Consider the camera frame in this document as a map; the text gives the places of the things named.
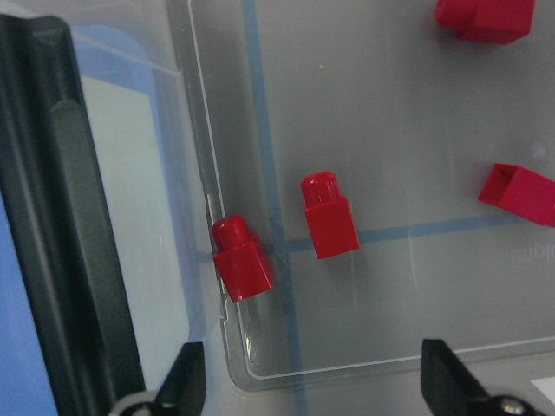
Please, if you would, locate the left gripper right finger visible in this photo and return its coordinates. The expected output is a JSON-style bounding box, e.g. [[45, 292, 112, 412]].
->
[[420, 339, 542, 416]]

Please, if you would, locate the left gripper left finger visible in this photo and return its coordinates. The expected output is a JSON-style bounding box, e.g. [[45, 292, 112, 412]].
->
[[153, 341, 205, 416]]

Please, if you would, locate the red block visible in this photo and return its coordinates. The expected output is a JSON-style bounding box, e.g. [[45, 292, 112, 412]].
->
[[301, 172, 360, 260], [478, 163, 554, 228], [211, 216, 274, 303], [434, 0, 536, 45]]

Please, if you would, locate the clear plastic storage box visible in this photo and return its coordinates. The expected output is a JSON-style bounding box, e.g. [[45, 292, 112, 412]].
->
[[74, 1, 554, 389]]

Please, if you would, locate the black box latch handle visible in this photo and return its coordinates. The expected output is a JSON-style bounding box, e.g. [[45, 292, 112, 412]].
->
[[1, 15, 144, 415]]

